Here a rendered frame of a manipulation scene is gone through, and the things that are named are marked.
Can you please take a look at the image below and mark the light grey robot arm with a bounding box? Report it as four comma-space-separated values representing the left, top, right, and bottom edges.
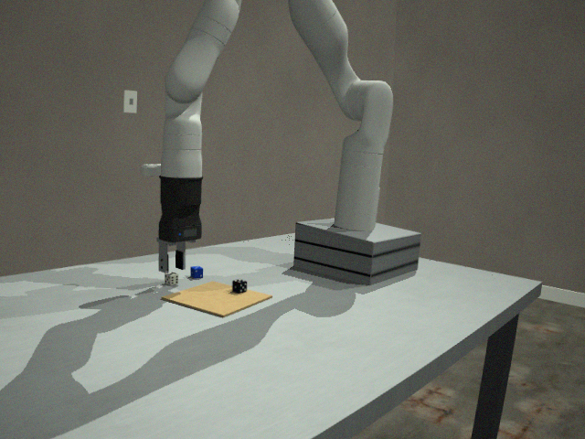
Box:
163, 0, 393, 230

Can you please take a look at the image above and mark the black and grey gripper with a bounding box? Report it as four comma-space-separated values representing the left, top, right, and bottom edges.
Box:
141, 149, 203, 273

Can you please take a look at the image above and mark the tan flat square mat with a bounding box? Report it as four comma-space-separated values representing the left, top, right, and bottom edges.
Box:
161, 281, 272, 317

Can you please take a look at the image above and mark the blue die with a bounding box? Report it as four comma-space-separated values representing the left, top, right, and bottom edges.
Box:
190, 266, 203, 279

